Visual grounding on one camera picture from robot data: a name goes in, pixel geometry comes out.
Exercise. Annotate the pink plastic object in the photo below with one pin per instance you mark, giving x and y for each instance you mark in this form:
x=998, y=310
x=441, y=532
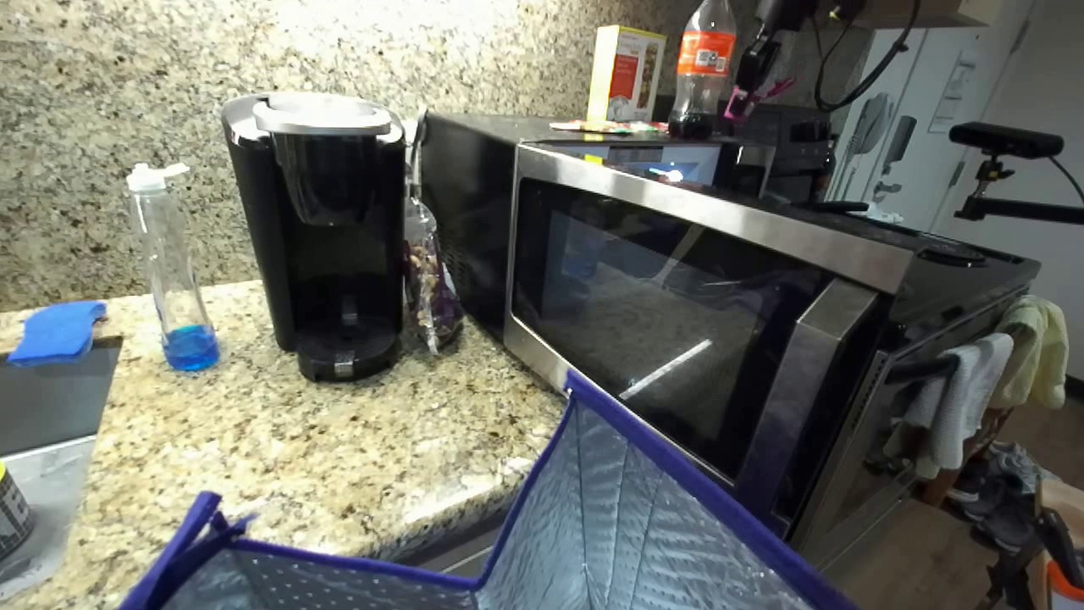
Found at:
x=743, y=103

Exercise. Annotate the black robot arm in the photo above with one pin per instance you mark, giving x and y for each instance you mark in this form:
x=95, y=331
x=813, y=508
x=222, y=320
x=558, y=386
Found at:
x=759, y=55

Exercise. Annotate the microwave door with window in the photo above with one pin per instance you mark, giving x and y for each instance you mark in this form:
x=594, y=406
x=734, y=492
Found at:
x=734, y=331

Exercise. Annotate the black stainless microwave oven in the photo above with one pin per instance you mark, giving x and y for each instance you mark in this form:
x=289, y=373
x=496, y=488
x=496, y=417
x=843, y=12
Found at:
x=953, y=293

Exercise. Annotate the blue insulated tote bag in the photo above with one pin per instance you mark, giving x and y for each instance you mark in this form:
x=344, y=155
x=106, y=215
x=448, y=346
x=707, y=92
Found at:
x=607, y=519

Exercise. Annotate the green white food box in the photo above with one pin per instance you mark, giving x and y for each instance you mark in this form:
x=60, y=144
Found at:
x=625, y=73

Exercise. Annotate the black single-serve coffee maker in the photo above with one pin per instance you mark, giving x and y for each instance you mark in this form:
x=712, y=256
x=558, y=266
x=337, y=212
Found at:
x=323, y=187

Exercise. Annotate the orange label soda bottle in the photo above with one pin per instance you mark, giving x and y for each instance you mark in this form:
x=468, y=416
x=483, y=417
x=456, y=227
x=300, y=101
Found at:
x=702, y=69

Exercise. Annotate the clear bottle with blue liquid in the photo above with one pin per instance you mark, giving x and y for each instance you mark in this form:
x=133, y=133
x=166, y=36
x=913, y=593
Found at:
x=184, y=328

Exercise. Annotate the white refrigerator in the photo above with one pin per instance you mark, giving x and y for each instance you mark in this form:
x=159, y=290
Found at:
x=895, y=155

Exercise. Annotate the blue cloth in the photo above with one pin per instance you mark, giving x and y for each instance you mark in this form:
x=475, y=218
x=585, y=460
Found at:
x=60, y=332

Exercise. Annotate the white towel on handle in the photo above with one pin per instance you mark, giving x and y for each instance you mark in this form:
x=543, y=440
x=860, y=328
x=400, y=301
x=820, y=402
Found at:
x=953, y=402

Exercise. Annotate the black camera on stand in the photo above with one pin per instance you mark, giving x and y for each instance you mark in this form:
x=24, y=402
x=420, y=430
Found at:
x=998, y=144

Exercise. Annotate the yellow towel on handle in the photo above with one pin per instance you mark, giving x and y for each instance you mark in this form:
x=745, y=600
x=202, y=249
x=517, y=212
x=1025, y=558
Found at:
x=1041, y=353

